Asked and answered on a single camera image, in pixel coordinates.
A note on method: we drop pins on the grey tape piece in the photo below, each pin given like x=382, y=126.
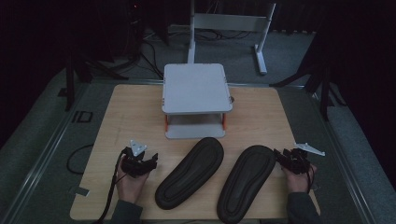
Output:
x=82, y=191

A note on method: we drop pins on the white metal stand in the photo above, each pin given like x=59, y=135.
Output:
x=230, y=22

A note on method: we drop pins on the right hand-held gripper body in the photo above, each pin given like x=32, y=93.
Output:
x=299, y=161

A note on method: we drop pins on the metal frame rail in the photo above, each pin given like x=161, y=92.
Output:
x=339, y=146
x=40, y=161

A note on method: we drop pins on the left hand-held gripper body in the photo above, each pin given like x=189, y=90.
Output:
x=134, y=165

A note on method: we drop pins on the black shoe insole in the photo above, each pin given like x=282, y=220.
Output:
x=190, y=174
x=246, y=183

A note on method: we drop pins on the black tripod stand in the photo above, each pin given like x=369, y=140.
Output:
x=323, y=90
x=70, y=84

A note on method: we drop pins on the white two-tier shoe rack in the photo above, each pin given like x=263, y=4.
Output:
x=196, y=90

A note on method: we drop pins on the person's right hand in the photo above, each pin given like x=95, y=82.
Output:
x=297, y=182

